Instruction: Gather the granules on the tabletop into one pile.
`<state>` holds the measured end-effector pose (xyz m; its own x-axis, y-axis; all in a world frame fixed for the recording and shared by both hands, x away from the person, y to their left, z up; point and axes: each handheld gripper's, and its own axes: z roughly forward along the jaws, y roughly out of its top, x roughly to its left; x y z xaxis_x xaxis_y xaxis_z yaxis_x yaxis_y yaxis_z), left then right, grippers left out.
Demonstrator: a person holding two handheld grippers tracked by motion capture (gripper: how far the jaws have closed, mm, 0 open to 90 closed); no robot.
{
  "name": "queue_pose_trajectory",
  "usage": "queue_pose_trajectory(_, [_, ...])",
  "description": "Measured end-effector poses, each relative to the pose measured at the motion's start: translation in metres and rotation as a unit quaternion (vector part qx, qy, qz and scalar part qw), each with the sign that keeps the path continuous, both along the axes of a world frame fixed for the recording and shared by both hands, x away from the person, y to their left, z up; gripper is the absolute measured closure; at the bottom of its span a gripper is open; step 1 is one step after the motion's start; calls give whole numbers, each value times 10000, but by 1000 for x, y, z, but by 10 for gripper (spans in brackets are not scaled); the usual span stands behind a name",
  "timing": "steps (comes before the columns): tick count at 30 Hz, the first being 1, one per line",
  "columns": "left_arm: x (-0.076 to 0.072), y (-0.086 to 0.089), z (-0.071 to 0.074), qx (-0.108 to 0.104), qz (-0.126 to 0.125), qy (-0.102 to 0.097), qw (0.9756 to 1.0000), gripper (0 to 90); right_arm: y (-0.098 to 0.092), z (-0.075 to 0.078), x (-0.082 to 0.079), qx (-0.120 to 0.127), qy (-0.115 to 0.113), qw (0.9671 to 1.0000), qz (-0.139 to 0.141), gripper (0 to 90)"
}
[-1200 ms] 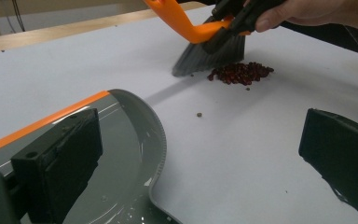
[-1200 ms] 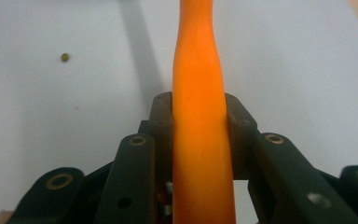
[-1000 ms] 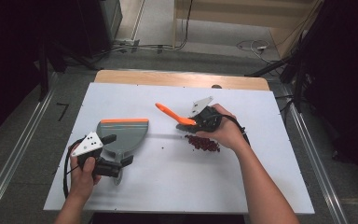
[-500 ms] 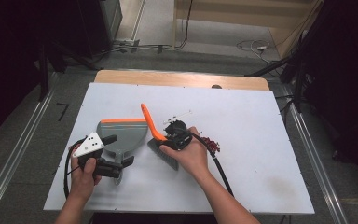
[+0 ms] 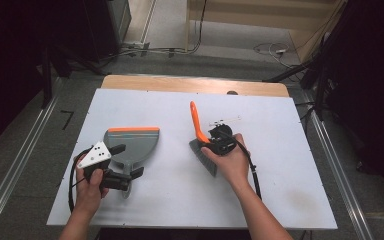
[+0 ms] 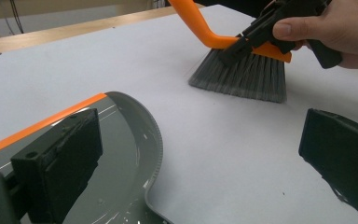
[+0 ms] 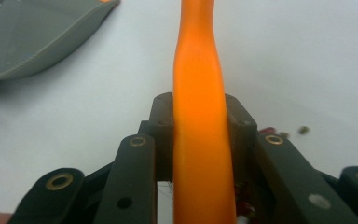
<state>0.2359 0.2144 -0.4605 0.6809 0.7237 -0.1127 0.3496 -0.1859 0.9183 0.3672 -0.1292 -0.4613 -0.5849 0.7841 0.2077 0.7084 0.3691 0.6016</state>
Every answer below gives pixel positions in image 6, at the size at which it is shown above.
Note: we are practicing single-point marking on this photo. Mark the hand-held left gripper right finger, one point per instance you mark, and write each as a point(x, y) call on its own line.
point(345, 152)

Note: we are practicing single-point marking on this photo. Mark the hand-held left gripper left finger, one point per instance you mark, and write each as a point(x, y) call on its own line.
point(65, 161)

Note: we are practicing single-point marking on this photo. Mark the orange brush with grey bristles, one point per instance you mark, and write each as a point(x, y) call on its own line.
point(245, 77)

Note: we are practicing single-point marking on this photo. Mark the grey dustpan with orange edge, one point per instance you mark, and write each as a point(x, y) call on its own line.
point(122, 155)

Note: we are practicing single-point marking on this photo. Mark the white table cover sheet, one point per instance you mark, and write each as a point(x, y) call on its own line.
point(199, 140)

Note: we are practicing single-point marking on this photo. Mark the wooden table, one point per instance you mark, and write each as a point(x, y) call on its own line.
point(43, 35)

